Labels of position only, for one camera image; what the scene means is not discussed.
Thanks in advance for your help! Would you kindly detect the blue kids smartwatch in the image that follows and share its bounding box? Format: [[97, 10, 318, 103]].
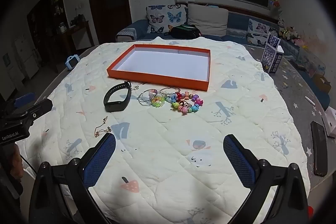
[[65, 55, 79, 71]]

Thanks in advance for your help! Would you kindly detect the thin silver hoop bangle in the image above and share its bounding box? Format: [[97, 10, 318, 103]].
[[137, 89, 158, 103], [160, 87, 181, 95]]

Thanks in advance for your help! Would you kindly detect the black smart band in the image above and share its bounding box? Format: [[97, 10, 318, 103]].
[[103, 81, 132, 112]]

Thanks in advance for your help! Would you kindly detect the dark wooden cabinet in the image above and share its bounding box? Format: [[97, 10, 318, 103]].
[[56, 20, 95, 57]]

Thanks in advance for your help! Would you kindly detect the dark display shelf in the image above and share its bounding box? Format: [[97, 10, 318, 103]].
[[26, 0, 65, 58]]

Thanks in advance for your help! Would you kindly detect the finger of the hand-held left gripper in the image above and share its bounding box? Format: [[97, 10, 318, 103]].
[[16, 98, 53, 125]]

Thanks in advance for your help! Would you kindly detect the large butterfly print pillow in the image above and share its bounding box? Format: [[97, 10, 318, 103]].
[[146, 4, 188, 34]]

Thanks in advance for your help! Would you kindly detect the white box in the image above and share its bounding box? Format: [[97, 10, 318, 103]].
[[324, 106, 336, 138]]

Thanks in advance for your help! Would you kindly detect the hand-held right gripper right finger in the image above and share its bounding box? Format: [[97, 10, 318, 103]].
[[223, 134, 309, 224]]

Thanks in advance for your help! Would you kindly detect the small butterfly print pillow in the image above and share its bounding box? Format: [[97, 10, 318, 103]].
[[247, 18, 279, 46]]

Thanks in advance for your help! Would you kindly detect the black backpack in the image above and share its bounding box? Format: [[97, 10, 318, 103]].
[[165, 24, 202, 39]]

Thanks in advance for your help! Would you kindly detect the black smartphone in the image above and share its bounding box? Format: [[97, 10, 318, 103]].
[[310, 121, 329, 177]]

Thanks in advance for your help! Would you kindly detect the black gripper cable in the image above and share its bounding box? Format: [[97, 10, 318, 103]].
[[19, 152, 38, 178]]

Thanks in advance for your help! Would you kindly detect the brown cardboard box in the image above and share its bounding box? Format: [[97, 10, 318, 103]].
[[312, 73, 332, 94]]

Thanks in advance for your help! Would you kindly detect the colourful candy bead bracelet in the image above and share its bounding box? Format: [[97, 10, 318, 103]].
[[168, 92, 204, 115]]

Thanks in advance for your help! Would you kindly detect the blue sofa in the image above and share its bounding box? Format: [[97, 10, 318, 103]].
[[116, 11, 301, 58]]

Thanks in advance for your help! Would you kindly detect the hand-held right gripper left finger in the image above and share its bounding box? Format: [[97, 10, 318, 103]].
[[28, 132, 116, 224]]

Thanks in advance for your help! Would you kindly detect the blue and white carton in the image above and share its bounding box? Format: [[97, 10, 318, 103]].
[[261, 32, 285, 75]]

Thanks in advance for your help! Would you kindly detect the neon clear bead bracelet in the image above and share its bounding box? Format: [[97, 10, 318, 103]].
[[151, 94, 166, 108]]

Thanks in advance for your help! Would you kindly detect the pile of plush toys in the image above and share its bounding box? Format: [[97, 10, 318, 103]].
[[278, 18, 305, 46]]

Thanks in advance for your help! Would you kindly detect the gold chain bracelet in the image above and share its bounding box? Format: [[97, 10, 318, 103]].
[[94, 116, 112, 137]]

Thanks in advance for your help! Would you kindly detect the beige pillow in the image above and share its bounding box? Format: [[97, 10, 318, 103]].
[[187, 3, 229, 38]]

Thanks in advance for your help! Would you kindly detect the orange shallow box tray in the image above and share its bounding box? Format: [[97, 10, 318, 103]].
[[106, 44, 211, 92]]

